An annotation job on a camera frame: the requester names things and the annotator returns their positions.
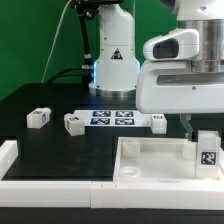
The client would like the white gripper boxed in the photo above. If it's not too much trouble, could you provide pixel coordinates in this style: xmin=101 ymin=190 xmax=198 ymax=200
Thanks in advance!
xmin=136 ymin=29 xmax=224 ymax=142

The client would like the white square tabletop tray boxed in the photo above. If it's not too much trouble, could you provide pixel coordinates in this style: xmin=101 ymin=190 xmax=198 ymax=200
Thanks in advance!
xmin=113 ymin=137 xmax=224 ymax=182

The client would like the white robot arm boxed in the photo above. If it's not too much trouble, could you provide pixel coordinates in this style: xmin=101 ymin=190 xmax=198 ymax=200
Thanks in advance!
xmin=89 ymin=0 xmax=224 ymax=116

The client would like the white U-shaped obstacle fence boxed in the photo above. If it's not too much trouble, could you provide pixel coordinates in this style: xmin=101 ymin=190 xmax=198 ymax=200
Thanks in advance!
xmin=0 ymin=140 xmax=224 ymax=210

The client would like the white marker base plate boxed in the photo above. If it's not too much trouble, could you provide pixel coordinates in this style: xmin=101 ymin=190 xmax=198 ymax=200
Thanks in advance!
xmin=74 ymin=110 xmax=151 ymax=127

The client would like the black cable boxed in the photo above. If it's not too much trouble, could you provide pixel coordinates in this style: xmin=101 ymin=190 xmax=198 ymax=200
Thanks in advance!
xmin=45 ymin=66 xmax=93 ymax=84

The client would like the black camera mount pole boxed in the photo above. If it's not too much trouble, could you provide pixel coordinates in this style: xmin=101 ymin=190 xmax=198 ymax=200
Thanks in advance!
xmin=70 ymin=0 xmax=111 ymax=84

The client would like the white cable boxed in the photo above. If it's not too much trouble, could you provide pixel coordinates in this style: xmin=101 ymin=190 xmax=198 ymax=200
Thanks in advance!
xmin=41 ymin=0 xmax=74 ymax=84

